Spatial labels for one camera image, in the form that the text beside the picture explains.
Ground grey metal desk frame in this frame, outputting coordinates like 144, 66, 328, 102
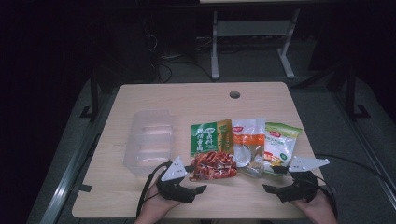
210, 8, 302, 80

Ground orange and white clear packet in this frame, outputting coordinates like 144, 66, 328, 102
231, 117, 267, 179

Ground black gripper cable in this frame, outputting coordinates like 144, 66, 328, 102
135, 161, 173, 218
313, 153, 396, 218

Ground clear plastic container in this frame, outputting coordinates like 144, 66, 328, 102
122, 108, 176, 177

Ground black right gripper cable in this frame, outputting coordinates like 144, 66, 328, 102
313, 153, 396, 218

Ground green spice packet with chilies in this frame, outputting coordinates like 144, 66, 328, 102
189, 119, 239, 182

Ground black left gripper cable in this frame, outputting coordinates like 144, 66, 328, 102
135, 161, 173, 218

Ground light green and white packet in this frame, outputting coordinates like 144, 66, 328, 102
262, 121, 304, 177

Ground person's right hand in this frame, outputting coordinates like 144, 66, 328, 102
290, 186, 332, 218

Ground aluminium rail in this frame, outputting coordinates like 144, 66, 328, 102
330, 91, 396, 203
38, 90, 120, 224

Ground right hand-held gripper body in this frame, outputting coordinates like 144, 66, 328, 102
276, 156, 331, 203

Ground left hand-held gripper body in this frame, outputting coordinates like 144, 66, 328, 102
156, 156, 200, 204

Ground person's left hand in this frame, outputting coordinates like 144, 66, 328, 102
145, 182, 182, 216

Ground black floor cables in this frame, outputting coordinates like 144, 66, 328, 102
144, 33, 217, 84

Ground black metal stand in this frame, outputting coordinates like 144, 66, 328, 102
78, 69, 101, 123
325, 63, 372, 121

